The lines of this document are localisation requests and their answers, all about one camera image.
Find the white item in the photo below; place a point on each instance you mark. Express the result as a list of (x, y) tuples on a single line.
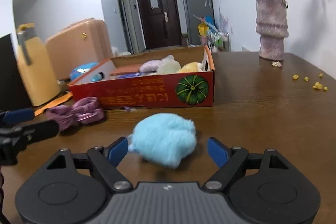
[(168, 65)]

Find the blue fluffy puff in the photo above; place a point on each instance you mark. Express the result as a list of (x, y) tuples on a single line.
[(164, 139)]

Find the purple satin scrunchie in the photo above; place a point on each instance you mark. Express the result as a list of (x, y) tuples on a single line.
[(84, 111)]

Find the orange shoehorn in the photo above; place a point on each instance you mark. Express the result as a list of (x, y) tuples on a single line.
[(56, 102)]

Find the blue wet wipes pack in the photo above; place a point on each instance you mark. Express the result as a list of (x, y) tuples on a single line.
[(80, 70)]

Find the pink suitcase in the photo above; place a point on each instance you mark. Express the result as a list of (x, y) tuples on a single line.
[(86, 41)]

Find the yellow bucket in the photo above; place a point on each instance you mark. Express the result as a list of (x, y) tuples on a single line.
[(203, 29)]

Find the fallen petal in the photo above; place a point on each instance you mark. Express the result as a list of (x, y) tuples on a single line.
[(277, 64)]

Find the grey refrigerator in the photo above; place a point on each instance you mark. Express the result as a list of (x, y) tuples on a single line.
[(196, 3)]

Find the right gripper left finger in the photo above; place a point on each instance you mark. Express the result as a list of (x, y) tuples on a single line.
[(104, 162)]

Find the yellow soft item in box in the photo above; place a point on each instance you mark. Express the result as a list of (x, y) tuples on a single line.
[(191, 68)]

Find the fluffy lilac headband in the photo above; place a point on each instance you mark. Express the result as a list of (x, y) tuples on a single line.
[(150, 66)]

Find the black paper bag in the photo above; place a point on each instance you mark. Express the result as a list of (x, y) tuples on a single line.
[(13, 95)]

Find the pink textured vase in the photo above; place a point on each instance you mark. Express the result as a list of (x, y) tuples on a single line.
[(272, 26)]

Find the dark brown door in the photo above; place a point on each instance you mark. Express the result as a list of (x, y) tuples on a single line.
[(160, 23)]

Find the red cardboard box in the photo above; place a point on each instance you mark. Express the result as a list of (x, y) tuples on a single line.
[(157, 91)]

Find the yellow thermos jug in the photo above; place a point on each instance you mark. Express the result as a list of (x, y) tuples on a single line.
[(35, 67)]

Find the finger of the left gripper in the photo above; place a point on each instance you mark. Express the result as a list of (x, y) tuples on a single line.
[(17, 116), (31, 133)]

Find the blue tissue pack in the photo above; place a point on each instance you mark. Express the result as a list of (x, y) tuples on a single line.
[(130, 75)]

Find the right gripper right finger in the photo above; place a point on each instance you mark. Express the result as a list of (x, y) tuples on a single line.
[(230, 163)]

